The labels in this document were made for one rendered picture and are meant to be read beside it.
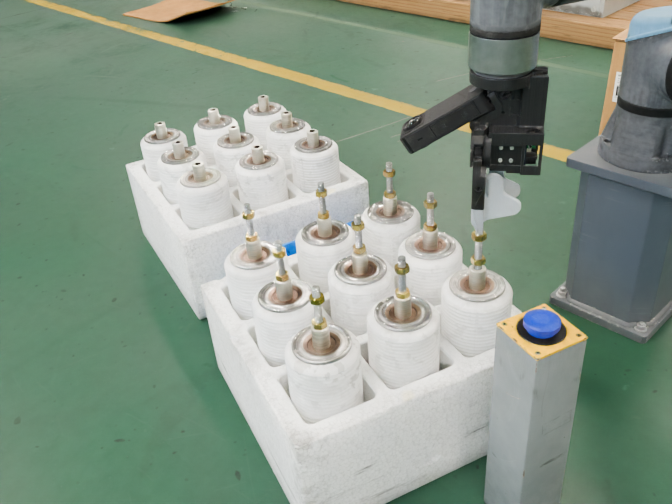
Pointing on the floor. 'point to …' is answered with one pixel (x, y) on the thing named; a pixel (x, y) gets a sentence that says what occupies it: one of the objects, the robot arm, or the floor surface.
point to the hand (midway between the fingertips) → (474, 221)
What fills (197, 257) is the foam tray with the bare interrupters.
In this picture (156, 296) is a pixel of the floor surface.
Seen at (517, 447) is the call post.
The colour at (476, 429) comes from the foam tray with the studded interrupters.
